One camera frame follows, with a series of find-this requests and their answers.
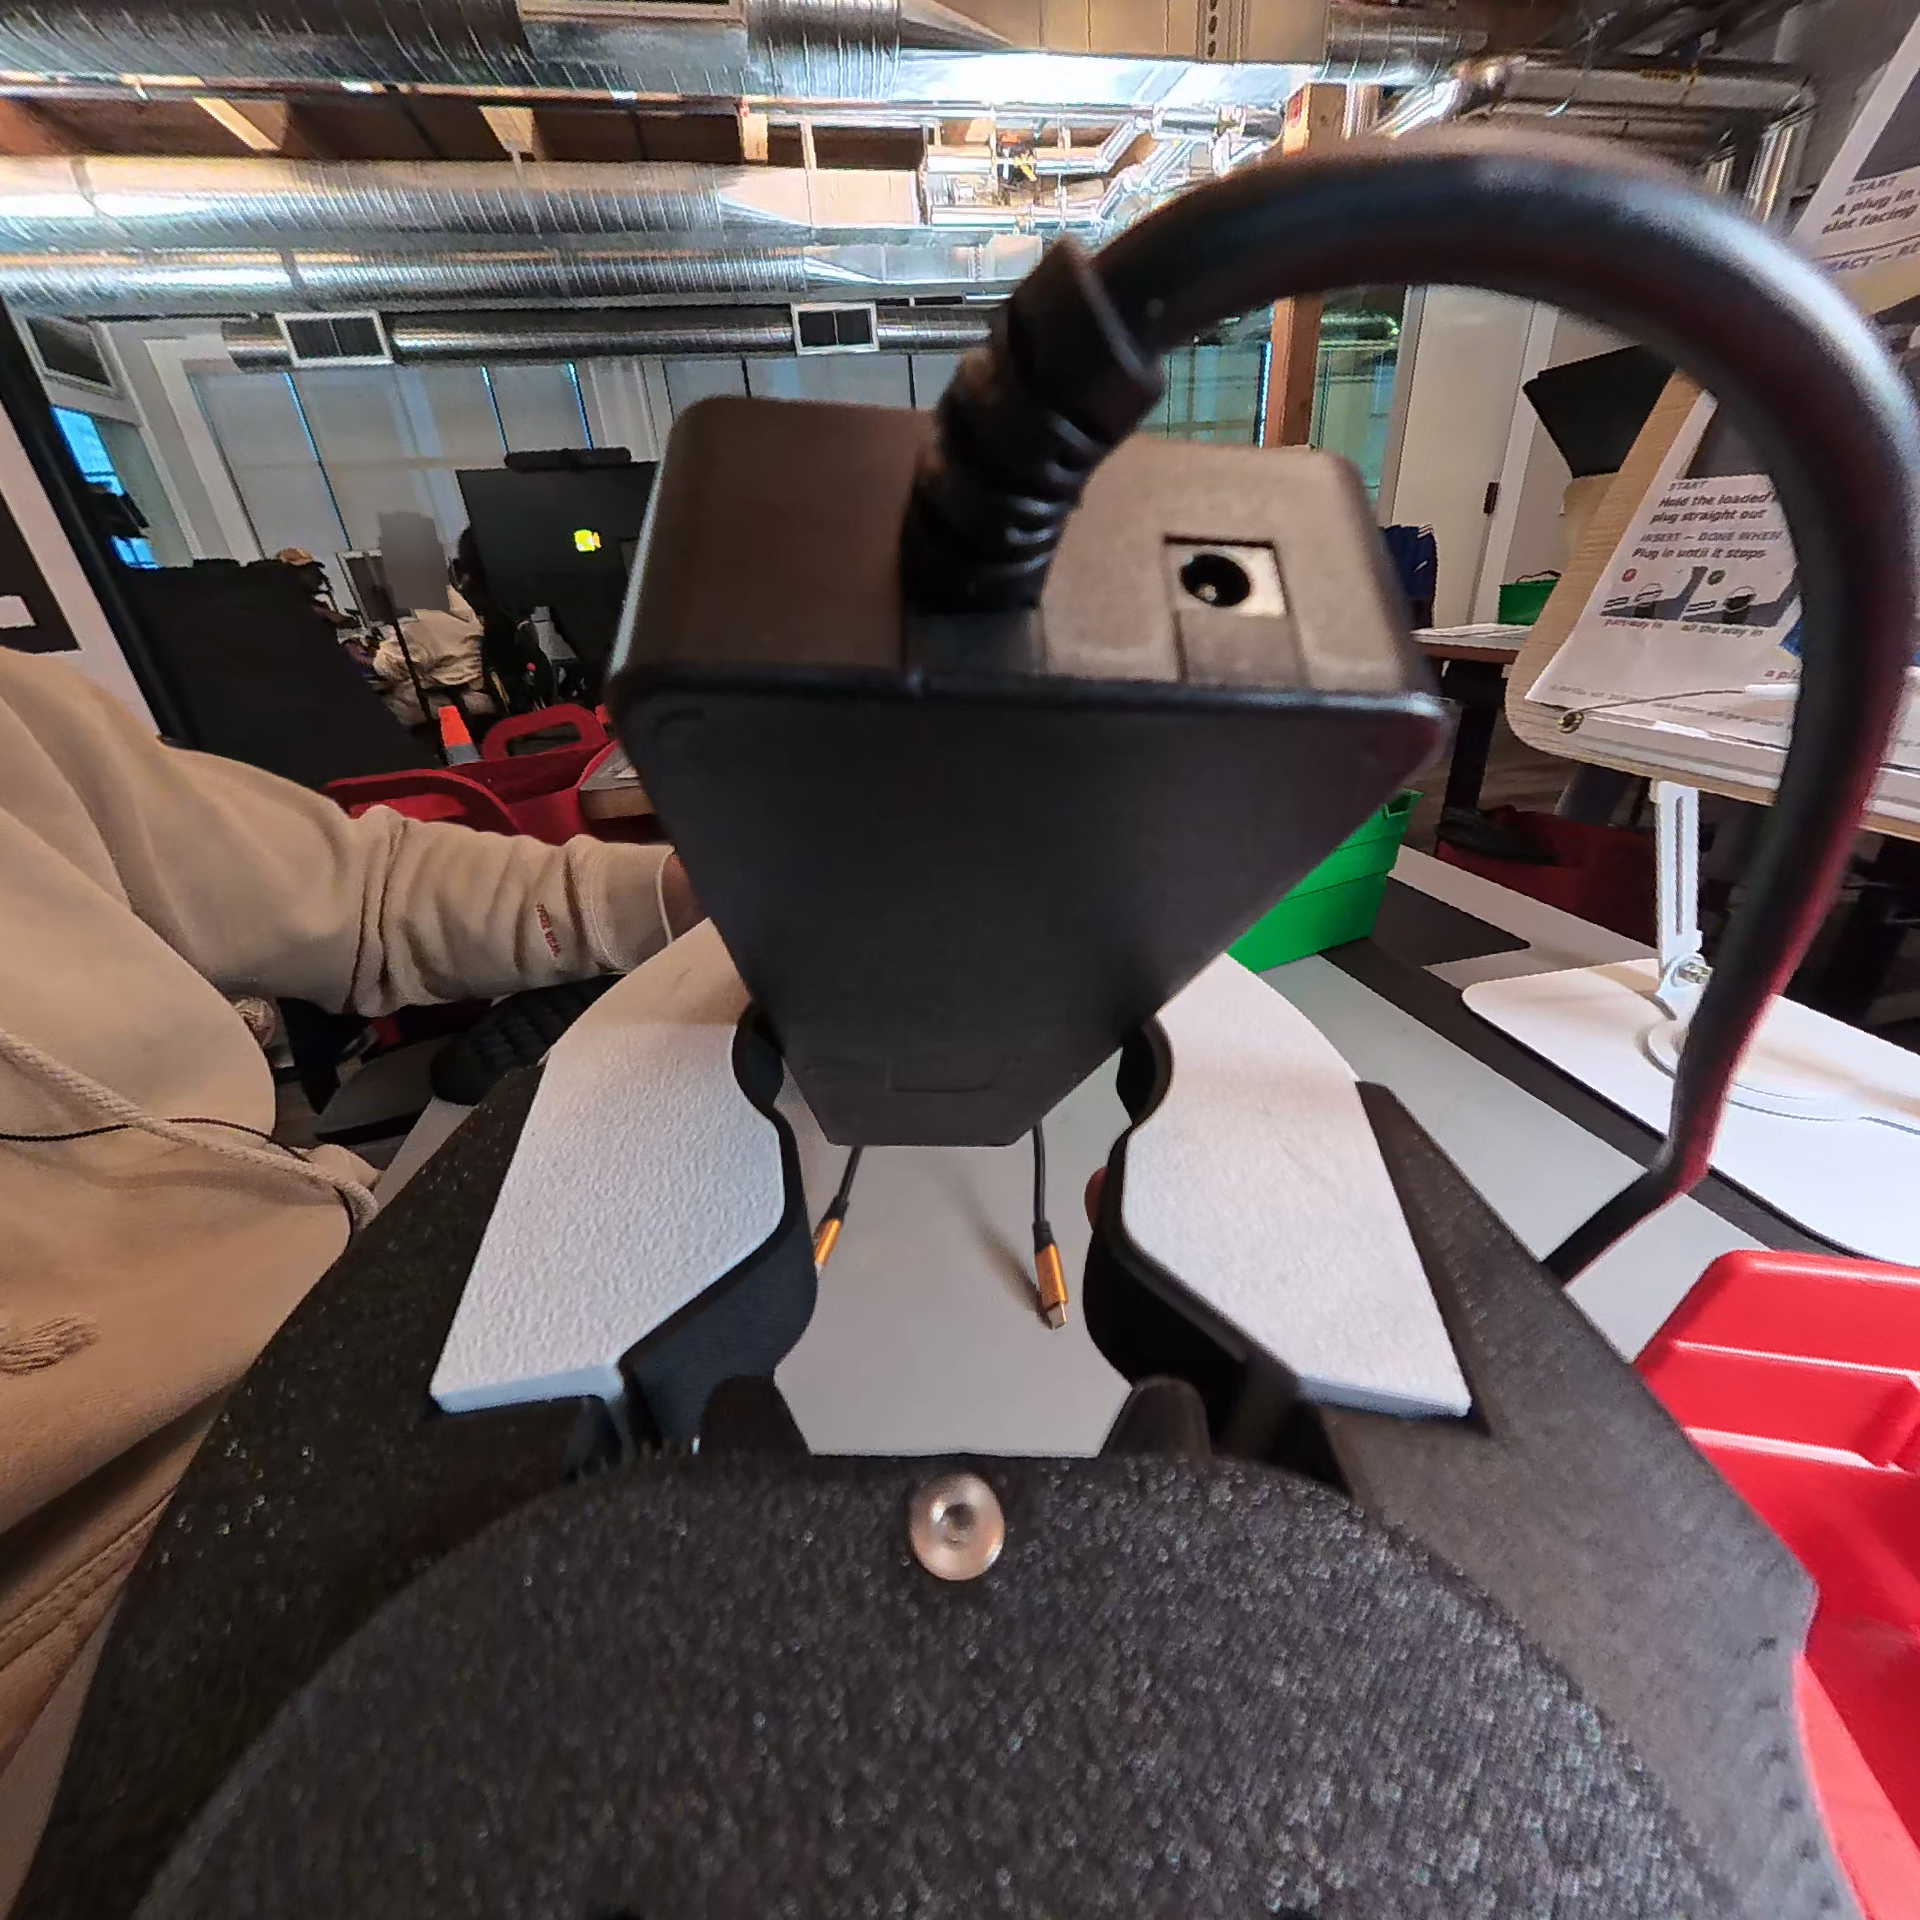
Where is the person's torso beige hoodie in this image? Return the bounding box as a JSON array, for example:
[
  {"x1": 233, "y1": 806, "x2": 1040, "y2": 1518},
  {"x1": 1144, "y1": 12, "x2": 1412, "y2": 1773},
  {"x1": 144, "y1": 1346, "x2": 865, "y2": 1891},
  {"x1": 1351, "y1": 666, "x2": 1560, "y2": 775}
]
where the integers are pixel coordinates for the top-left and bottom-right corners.
[{"x1": 0, "y1": 645, "x2": 384, "y2": 1772}]

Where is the orange plug usb cable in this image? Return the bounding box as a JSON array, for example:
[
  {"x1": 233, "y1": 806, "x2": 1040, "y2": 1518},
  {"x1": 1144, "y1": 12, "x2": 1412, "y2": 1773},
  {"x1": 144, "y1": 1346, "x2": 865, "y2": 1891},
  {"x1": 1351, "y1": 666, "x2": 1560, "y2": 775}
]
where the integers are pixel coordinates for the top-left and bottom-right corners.
[
  {"x1": 1026, "y1": 1123, "x2": 1071, "y2": 1333},
  {"x1": 807, "y1": 1142, "x2": 865, "y2": 1274}
]

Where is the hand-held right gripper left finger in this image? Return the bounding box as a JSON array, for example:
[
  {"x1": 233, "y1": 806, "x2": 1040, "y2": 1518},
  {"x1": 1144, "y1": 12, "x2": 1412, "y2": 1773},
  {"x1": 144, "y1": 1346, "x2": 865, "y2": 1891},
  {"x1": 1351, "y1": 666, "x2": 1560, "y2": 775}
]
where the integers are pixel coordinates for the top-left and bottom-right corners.
[{"x1": 429, "y1": 918, "x2": 822, "y2": 1415}]

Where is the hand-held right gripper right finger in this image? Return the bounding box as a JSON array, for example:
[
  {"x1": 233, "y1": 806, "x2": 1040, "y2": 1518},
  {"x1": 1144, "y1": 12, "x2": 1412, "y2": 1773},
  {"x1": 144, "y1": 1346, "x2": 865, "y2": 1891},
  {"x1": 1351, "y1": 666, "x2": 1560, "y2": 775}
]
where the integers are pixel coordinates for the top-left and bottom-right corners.
[{"x1": 1078, "y1": 952, "x2": 1473, "y2": 1422}]

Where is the person's left forearm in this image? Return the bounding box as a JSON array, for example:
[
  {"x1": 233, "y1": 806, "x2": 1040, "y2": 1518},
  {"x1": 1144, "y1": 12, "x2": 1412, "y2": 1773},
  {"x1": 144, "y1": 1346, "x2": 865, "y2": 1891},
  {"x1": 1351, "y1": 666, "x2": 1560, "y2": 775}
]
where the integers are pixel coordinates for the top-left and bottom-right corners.
[{"x1": 193, "y1": 749, "x2": 706, "y2": 1022}]

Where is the silver air duct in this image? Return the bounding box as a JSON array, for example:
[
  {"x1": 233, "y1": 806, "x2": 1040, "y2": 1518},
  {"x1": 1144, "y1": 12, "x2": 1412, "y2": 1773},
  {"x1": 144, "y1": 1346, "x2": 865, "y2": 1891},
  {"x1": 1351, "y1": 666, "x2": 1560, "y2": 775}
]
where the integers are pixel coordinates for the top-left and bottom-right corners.
[
  {"x1": 0, "y1": 151, "x2": 1050, "y2": 319},
  {"x1": 0, "y1": 0, "x2": 962, "y2": 95}
]

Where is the black wrist rest pad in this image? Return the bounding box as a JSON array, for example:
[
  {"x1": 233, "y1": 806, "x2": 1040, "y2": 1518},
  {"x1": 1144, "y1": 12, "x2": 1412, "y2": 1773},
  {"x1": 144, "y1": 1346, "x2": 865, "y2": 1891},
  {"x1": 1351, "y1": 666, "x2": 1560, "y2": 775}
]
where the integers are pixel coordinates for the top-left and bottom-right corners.
[{"x1": 426, "y1": 971, "x2": 624, "y2": 1107}]

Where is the black screen panel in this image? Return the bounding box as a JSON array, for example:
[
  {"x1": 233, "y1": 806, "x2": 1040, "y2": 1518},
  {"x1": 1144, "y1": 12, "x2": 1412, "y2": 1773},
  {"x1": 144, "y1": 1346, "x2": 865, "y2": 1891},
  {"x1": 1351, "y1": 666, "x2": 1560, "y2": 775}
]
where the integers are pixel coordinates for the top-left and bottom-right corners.
[{"x1": 454, "y1": 447, "x2": 663, "y2": 706}]

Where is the thick black hub cable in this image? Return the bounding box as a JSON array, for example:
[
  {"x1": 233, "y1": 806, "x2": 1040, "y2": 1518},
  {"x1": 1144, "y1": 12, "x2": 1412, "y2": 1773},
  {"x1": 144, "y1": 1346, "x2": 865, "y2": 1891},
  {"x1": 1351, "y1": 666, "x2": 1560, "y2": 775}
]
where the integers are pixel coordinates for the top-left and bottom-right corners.
[{"x1": 895, "y1": 128, "x2": 1920, "y2": 1287}]

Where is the black usb hub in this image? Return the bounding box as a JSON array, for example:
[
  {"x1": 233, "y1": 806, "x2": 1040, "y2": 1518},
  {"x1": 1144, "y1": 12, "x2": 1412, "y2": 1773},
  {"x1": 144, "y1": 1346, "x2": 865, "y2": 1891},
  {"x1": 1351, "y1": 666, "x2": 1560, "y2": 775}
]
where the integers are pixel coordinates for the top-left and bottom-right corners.
[{"x1": 607, "y1": 394, "x2": 1452, "y2": 1151}]

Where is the black white tag sign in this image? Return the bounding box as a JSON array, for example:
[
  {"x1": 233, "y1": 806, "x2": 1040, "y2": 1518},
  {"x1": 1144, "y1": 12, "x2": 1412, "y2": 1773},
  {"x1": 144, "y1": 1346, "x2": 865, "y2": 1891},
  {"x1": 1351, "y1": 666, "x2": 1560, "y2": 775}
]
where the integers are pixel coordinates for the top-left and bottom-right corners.
[{"x1": 0, "y1": 495, "x2": 85, "y2": 655}]

